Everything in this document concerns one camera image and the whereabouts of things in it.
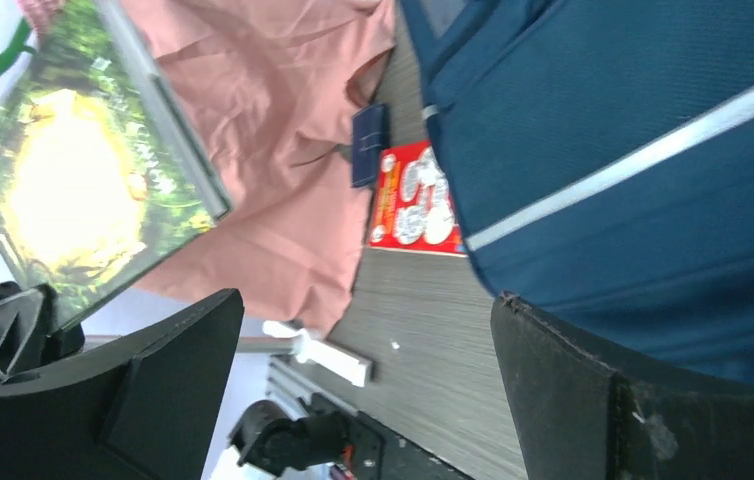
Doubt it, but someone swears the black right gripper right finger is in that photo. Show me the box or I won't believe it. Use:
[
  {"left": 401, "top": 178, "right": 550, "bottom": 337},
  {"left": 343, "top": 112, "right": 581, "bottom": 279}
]
[{"left": 490, "top": 293, "right": 754, "bottom": 479}]

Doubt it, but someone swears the small navy blue booklet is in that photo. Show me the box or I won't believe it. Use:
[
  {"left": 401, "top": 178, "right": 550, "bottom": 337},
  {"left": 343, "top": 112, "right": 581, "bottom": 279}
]
[{"left": 350, "top": 103, "right": 389, "bottom": 188}]

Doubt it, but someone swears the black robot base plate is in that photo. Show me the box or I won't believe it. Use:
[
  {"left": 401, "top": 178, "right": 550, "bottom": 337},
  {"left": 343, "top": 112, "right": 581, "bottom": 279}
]
[{"left": 310, "top": 393, "right": 471, "bottom": 480}]

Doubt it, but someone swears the navy blue student backpack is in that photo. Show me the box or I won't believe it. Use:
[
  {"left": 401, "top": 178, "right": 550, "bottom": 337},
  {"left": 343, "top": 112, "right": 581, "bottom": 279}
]
[{"left": 402, "top": 1, "right": 754, "bottom": 384}]

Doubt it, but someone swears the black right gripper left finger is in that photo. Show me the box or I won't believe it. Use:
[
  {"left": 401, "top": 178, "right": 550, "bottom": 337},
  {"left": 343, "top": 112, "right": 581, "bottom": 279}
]
[{"left": 0, "top": 289, "right": 244, "bottom": 479}]

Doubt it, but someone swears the green jungle cover book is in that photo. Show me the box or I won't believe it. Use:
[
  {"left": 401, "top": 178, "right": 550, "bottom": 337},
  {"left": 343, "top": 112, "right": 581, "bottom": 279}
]
[{"left": 0, "top": 1, "right": 231, "bottom": 331}]

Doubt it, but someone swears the red cover book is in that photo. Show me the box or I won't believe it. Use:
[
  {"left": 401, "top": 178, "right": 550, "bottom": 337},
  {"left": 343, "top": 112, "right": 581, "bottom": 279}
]
[{"left": 367, "top": 141, "right": 466, "bottom": 256}]

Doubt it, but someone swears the pink cloth garment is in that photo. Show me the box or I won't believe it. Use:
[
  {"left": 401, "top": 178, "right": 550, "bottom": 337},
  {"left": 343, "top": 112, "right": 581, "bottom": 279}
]
[{"left": 124, "top": 1, "right": 396, "bottom": 334}]

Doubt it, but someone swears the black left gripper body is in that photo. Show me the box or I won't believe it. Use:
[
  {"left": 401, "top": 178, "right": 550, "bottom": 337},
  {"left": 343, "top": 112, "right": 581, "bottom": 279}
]
[{"left": 0, "top": 281, "right": 85, "bottom": 383}]

